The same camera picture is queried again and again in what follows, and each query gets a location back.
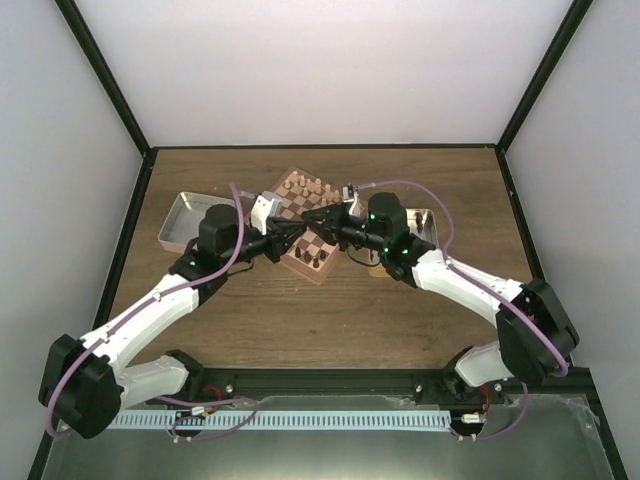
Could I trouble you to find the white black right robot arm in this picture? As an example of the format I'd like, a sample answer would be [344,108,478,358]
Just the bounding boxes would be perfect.
[297,192,579,403]

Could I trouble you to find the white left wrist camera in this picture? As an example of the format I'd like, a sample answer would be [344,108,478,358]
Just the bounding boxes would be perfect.
[249,191,283,235]

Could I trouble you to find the pink tin box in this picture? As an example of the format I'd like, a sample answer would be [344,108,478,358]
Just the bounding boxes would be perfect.
[157,192,234,254]

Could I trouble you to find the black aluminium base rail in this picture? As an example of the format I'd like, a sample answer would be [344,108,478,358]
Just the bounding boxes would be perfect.
[144,367,591,407]

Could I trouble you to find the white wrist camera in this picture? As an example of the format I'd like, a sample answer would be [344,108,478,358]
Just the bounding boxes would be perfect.
[249,191,283,235]
[342,184,362,217]

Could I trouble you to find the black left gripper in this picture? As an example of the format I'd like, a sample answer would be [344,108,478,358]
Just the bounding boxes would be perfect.
[222,218,306,267]

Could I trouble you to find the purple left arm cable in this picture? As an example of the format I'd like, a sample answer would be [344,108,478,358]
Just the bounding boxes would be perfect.
[45,181,271,436]

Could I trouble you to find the wooden chess board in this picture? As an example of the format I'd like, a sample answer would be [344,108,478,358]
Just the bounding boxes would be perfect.
[271,167,343,285]

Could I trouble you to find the gold tin box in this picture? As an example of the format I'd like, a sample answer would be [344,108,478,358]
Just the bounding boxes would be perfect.
[368,208,439,278]

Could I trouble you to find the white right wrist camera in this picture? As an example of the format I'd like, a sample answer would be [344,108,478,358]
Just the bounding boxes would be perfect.
[342,184,362,217]

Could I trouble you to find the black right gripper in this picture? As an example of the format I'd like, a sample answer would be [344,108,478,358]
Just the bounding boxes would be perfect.
[302,202,388,253]

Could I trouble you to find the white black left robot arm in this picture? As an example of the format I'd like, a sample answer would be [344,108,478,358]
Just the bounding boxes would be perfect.
[39,199,306,439]

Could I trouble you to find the white slotted cable duct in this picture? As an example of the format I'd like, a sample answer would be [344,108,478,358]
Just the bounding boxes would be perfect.
[109,410,451,432]

